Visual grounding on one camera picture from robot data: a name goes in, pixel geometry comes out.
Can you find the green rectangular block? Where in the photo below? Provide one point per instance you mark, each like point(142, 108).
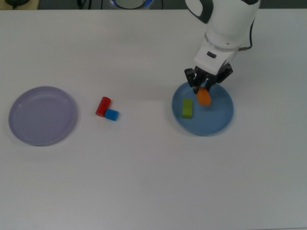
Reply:
point(187, 108)

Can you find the red cylinder block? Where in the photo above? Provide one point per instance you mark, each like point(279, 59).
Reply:
point(103, 106)

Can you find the black rounded device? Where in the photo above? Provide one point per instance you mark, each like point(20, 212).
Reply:
point(16, 2)

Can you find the small blue block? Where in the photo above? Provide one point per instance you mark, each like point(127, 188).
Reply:
point(111, 114)

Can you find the lilac plate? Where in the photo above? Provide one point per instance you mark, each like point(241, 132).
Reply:
point(42, 116)

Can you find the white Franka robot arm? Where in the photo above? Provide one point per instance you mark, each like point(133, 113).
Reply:
point(227, 21)

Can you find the orange rectangular block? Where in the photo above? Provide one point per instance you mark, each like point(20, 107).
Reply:
point(204, 97)

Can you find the blue plate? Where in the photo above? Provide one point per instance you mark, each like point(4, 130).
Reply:
point(211, 119)

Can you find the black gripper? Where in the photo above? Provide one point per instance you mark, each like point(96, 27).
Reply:
point(224, 73)

